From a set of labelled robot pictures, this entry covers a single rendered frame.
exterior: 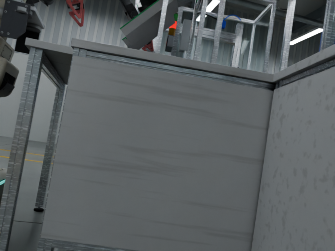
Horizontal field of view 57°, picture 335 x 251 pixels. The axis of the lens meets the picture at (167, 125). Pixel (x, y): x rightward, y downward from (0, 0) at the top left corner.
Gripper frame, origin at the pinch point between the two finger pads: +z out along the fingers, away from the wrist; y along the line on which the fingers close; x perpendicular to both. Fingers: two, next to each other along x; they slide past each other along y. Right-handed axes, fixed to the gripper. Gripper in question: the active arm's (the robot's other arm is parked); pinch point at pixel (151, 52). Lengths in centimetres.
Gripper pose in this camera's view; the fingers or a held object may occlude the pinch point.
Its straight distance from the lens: 190.1
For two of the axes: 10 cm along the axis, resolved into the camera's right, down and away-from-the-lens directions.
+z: 4.9, 8.7, 0.0
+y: -0.7, 0.5, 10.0
